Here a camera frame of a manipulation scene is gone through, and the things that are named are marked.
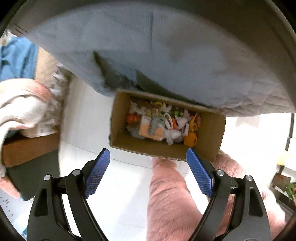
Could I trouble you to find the orange white parcel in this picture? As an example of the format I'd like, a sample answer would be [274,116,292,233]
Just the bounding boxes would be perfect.
[138,116,165,141]

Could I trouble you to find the cardboard trash box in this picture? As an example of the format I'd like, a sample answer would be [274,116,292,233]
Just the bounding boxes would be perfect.
[109,89,226,162]

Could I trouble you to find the pink fluffy garment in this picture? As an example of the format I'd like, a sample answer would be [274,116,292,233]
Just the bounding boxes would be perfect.
[1,78,67,140]

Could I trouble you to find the grey quilted jacket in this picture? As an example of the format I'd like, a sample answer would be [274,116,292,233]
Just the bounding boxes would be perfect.
[1,1,295,116]

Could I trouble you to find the pink fluffy trouser legs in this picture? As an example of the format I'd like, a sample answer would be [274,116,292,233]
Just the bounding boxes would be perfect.
[147,150,287,240]

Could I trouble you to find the blue cloth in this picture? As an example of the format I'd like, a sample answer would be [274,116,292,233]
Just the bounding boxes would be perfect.
[1,37,39,81]

